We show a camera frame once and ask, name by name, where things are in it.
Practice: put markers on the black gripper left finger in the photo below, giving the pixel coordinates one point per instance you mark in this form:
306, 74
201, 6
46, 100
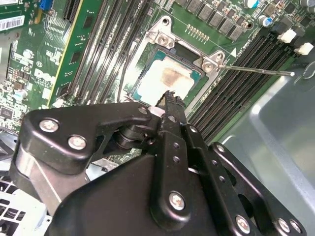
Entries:
61, 130

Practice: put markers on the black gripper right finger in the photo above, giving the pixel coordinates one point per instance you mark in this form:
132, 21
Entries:
204, 157

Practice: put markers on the CPU with silver top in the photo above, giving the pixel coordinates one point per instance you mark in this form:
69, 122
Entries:
152, 78

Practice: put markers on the metal CPU socket cover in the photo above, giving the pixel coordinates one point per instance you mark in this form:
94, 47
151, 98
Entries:
105, 165

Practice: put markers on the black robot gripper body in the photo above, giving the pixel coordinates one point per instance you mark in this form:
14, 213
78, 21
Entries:
110, 209

